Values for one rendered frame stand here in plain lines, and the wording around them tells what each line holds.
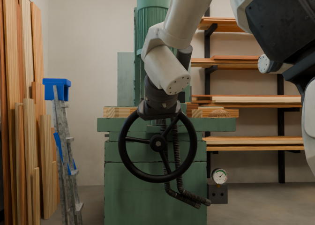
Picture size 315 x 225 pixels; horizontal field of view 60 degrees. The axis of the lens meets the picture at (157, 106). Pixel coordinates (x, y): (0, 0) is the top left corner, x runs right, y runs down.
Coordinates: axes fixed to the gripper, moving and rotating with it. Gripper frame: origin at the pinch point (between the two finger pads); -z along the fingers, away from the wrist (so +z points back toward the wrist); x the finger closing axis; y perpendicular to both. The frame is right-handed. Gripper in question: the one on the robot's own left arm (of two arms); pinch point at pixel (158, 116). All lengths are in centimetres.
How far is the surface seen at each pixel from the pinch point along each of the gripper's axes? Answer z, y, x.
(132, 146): -37.6, 7.7, -7.8
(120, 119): -32.0, 18.2, -11.9
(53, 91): -83, 74, -55
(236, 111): -43, 22, 45
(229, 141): -214, 76, 107
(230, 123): -32.4, 10.3, 35.1
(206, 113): -43, 23, 30
